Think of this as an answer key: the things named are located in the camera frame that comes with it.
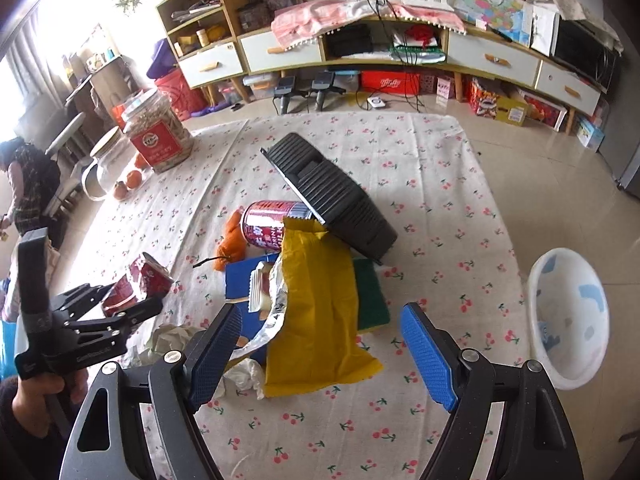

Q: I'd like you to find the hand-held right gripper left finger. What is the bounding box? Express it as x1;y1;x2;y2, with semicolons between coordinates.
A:
60;304;243;480

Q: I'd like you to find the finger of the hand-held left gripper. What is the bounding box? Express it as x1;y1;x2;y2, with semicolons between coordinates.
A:
70;296;164;333
50;284;118;313

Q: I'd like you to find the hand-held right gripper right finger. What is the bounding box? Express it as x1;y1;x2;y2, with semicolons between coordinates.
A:
400;302;583;480

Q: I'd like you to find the crushed red can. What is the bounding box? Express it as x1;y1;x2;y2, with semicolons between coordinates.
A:
102;252;174;317

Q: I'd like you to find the blue snack box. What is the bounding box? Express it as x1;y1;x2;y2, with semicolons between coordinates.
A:
224;255;281;363

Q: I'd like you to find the red drink can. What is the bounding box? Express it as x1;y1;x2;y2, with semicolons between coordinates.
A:
241;200;321;252

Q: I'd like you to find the black ribbed trash bin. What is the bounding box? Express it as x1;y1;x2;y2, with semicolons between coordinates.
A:
261;132;399;266

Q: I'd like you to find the person's left forearm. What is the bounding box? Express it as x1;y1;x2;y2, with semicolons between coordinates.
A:
0;377;63;480

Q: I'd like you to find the person's left hand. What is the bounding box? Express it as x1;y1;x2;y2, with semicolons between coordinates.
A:
12;371;90;428

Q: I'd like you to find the white crumpled tissue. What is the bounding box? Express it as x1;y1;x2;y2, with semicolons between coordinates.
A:
122;324;206;368
212;357;267;401

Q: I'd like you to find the green scouring pad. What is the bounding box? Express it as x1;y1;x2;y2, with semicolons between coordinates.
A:
352;257;392;333

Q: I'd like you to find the cream striped wrapper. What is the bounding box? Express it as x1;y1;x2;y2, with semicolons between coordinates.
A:
247;260;283;313

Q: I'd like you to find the yellow snack bag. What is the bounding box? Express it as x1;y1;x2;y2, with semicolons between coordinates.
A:
235;217;385;400

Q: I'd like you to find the orange plush toy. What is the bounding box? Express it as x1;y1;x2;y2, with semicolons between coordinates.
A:
192;211;249;273

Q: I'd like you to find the glass pitcher wooden lid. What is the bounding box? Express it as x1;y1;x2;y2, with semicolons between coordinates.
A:
80;125;146;203

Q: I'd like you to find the white plastic basin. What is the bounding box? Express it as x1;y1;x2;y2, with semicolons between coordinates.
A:
527;248;611;392

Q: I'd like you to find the red label seed jar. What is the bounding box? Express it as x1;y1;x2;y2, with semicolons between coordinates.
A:
121;88;193;175

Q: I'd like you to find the cherry print tablecloth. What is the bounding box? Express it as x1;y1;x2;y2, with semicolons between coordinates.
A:
85;110;531;480

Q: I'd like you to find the red bag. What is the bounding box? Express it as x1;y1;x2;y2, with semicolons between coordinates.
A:
154;67;206;121

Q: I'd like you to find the wooden shelf unit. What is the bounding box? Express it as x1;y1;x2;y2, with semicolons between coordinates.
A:
156;0;307;103

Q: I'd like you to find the black handheld device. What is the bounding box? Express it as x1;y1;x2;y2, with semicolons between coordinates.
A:
272;76;311;116
310;71;347;112

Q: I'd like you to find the red flat box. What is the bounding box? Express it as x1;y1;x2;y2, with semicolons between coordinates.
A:
360;70;423;96

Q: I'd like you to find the wooden TV cabinet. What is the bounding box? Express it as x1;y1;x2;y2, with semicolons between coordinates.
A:
237;7;613;133

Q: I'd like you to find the black microwave oven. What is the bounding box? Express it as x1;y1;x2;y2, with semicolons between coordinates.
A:
550;19;621;93

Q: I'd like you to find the white paper bag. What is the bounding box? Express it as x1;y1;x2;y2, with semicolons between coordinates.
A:
529;2;561;57

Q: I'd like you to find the pink cloth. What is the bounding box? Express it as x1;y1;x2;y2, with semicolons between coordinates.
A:
271;0;466;50

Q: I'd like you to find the map print bag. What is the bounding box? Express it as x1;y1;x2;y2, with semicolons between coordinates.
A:
452;0;533;43

